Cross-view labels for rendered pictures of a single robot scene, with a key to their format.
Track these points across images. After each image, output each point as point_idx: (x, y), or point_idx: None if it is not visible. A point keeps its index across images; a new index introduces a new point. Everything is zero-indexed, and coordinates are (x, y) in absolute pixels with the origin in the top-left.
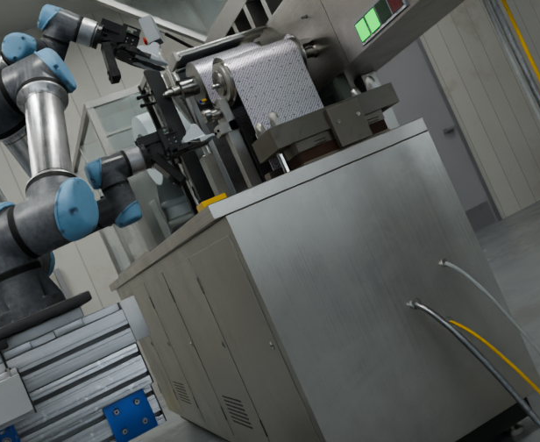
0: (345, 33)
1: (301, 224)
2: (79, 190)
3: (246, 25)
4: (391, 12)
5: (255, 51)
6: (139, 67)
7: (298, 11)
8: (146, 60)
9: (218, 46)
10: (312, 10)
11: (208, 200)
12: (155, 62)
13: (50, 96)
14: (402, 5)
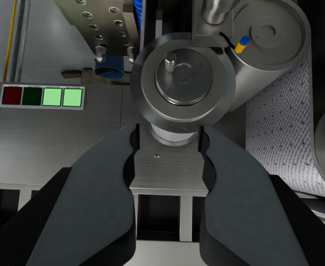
0: (104, 108)
1: None
2: None
3: None
4: (23, 89)
5: (154, 125)
6: (305, 208)
7: (169, 168)
8: (100, 177)
9: (311, 205)
10: (141, 154)
11: None
12: (106, 139)
13: None
14: (5, 86)
